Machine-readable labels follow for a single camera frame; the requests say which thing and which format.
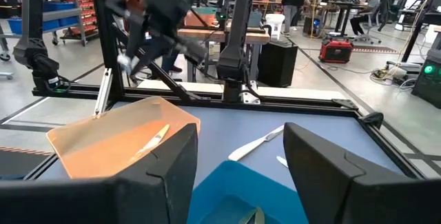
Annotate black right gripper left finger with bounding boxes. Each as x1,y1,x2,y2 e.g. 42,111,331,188
0,123,201,224

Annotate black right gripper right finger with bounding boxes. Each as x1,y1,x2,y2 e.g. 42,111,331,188
283,122,441,224

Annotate wooden workbench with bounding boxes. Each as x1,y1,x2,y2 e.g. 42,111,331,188
177,10,272,82

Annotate blue plastic bin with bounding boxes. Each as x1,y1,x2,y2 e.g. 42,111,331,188
187,160,309,224

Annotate orange translucent plastic bin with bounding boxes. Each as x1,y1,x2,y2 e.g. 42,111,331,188
45,95,202,180

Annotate shelf with red bins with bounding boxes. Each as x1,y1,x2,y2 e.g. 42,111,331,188
67,0,101,41

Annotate grey table mat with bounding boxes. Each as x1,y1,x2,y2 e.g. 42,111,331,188
34,100,407,192

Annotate grey utility cart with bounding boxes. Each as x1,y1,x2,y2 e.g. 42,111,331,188
0,0,89,63

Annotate black cabinet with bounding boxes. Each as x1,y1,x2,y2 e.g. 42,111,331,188
257,40,299,88

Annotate blue storage bin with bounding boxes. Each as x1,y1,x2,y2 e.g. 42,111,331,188
6,16,81,34

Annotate black computer tower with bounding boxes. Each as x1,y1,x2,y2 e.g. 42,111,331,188
411,48,441,110

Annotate black desk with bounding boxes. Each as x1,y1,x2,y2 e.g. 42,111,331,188
329,0,367,38

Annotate black angled stand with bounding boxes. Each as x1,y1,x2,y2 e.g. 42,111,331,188
400,0,441,63

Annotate black frame clamp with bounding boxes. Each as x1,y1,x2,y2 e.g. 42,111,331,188
360,111,385,130

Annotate black aluminium table frame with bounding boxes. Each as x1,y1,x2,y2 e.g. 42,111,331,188
23,0,427,181

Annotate silver metal bracket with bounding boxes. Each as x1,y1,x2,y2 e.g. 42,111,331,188
93,67,114,117

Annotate tangled floor cables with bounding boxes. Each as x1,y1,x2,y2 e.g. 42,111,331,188
369,60,420,92

